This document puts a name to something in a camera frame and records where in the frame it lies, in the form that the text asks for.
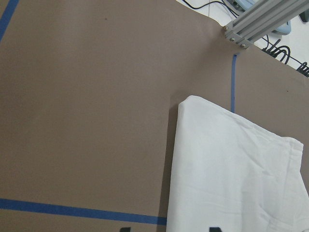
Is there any white long-sleeve printed shirt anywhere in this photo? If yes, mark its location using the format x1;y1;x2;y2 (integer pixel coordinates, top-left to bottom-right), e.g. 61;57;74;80
167;96;309;232

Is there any aluminium frame post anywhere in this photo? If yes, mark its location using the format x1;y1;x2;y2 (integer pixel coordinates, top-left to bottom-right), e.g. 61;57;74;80
224;0;309;49

